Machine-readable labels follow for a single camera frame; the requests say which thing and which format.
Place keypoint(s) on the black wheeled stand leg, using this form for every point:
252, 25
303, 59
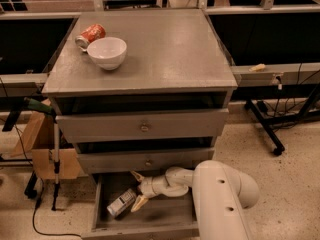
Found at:
307, 113

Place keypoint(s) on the white ceramic bowl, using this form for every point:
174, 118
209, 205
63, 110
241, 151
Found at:
107, 53

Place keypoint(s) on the grey drawer cabinet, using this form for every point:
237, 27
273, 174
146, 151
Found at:
173, 62

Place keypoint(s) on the blue plastic bottle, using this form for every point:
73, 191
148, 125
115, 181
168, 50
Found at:
121, 203

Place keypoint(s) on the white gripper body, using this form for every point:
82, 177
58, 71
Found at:
149, 187

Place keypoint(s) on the grey open bottom drawer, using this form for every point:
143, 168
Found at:
162, 218

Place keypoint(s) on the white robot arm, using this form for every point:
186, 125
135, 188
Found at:
220, 194

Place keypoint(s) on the small yellow foam piece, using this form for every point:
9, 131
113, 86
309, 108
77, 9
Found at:
257, 68

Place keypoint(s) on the grey middle drawer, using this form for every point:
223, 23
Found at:
143, 160

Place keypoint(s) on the red soda can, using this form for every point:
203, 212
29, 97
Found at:
89, 35

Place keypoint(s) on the brown cardboard box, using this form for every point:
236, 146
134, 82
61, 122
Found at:
37, 142

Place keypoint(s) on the grey top drawer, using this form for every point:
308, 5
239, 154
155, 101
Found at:
87, 128

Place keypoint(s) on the grey metal rail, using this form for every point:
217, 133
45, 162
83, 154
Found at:
273, 75

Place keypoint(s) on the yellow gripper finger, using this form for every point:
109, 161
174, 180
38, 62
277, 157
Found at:
137, 176
140, 201

